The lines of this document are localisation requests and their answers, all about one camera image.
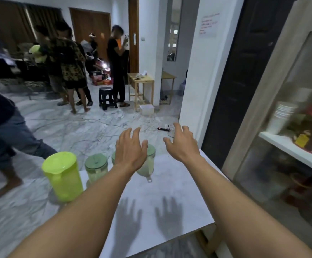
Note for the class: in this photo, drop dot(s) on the stack of white cups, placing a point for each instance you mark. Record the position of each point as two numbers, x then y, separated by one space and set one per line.
281 118

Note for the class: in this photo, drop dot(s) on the person's left forearm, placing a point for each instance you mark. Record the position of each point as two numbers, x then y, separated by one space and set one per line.
91 209

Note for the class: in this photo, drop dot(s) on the person's left little finger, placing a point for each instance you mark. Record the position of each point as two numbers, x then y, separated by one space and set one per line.
117 149

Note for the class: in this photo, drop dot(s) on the person's right middle finger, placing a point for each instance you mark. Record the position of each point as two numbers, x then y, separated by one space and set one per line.
186 131

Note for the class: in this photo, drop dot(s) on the wooden table leg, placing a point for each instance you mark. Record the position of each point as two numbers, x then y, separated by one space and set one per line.
208 240

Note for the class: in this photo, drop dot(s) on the person's left middle finger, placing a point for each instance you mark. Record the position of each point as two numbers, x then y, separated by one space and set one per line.
127 137

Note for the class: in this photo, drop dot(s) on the yellow packet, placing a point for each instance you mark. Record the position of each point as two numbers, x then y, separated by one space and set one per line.
302 140

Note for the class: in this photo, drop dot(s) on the person's right hand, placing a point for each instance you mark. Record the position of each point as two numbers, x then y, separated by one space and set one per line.
184 146

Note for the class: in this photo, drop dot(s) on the glass-fronted cabinet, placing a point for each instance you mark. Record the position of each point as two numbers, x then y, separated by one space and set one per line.
279 158

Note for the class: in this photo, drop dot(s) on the brown curtain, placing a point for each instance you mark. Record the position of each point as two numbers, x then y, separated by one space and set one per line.
13 26

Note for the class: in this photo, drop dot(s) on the person's left thumb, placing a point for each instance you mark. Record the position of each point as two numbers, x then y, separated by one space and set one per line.
144 149

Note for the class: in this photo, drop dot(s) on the white box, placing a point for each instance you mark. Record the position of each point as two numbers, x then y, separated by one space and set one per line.
147 109

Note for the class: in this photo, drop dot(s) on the person's right forearm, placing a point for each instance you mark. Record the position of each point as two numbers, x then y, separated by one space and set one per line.
239 209

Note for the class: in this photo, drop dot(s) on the black power strip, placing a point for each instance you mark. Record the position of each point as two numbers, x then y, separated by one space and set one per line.
163 128

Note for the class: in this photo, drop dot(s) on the person's right thumb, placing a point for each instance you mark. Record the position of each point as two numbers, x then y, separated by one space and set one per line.
168 143

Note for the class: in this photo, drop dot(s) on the light wooden side table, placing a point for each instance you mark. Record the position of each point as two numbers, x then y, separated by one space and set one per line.
141 79
168 76

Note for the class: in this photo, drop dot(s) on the black plastic stool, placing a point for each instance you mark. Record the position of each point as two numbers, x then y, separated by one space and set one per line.
107 98

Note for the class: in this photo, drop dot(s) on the person's left hand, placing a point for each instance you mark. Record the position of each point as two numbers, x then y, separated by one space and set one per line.
130 154

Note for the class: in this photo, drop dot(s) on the brown wooden double door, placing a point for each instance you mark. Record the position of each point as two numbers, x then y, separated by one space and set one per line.
91 32

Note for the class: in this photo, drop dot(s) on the clear jar with green lid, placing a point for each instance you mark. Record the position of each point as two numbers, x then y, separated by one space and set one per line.
113 158
96 167
148 166

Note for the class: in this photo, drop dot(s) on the red boxes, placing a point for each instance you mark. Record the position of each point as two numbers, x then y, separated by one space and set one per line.
100 77

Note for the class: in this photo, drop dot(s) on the yellow-green plastic pitcher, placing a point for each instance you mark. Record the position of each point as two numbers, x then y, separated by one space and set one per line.
63 177

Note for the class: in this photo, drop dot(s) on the black door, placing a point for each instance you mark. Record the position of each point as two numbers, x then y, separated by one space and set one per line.
242 77

